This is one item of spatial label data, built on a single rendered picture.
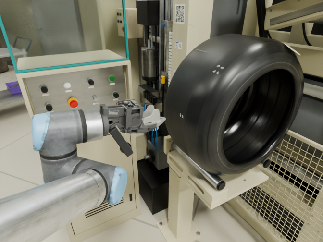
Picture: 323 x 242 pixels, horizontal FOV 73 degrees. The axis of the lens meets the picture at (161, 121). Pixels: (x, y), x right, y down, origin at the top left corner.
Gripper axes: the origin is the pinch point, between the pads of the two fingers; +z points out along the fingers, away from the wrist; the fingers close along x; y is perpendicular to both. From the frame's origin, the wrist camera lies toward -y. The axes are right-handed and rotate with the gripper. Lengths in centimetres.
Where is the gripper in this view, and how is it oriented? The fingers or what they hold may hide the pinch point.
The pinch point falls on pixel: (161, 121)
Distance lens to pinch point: 71.5
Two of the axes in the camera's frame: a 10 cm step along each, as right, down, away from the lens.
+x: -4.9, -4.2, 7.7
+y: 1.0, -9.0, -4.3
